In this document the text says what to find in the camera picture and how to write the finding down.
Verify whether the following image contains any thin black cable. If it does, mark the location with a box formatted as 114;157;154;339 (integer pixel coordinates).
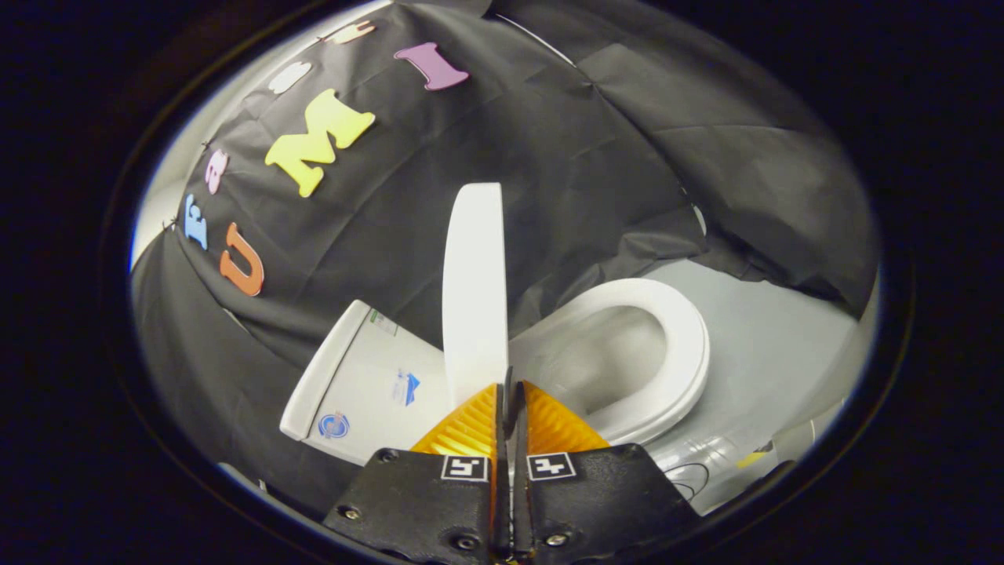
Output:
665;462;711;501

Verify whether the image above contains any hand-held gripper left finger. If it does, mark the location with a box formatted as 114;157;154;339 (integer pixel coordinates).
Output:
323;382;504;560

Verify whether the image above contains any black backdrop cloth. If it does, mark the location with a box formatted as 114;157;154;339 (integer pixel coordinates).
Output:
129;0;879;519

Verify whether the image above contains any white toilet lid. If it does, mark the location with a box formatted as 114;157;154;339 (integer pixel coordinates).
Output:
442;183;509;409

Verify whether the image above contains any white toilet seat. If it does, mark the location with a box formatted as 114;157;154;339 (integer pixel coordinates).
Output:
510;278;711;447

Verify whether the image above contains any white ceramic toilet body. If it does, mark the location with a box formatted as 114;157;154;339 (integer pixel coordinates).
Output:
280;300;711;468

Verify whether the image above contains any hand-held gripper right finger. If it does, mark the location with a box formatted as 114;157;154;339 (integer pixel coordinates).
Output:
511;381;700;560

